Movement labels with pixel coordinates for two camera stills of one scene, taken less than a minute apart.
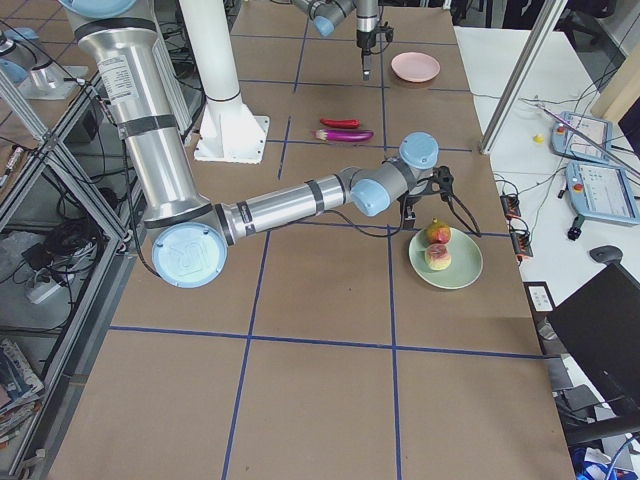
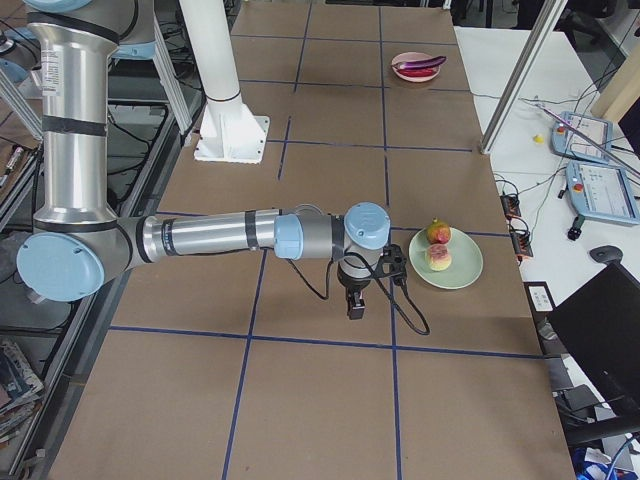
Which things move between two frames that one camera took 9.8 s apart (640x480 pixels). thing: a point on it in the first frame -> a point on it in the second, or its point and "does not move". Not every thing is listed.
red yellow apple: [438, 233] does not move
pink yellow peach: [438, 257] does not move
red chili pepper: [344, 123] -> [415, 72]
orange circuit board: [520, 239] does not move
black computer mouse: [606, 254] does not move
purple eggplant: [343, 135] -> [412, 64]
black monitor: [601, 325] does not move
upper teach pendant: [582, 137] does not move
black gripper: [457, 210] -> [375, 268]
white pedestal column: [232, 131] does not move
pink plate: [416, 67] does not move
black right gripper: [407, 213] -> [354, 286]
